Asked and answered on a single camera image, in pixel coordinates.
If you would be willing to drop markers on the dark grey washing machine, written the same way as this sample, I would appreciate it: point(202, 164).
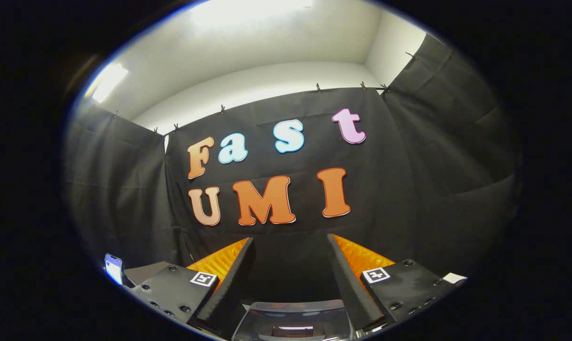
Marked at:
point(237, 331)

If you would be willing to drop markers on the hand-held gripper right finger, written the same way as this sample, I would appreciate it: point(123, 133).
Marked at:
point(350, 284)

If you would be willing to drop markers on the black backdrop cloth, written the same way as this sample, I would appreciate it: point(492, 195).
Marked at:
point(433, 166)

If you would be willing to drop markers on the row of small black clips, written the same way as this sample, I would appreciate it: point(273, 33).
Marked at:
point(318, 87)

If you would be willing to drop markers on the smartphone with lit screen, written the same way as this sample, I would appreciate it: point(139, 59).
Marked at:
point(113, 270)

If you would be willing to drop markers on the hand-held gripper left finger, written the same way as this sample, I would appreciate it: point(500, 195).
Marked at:
point(229, 284)

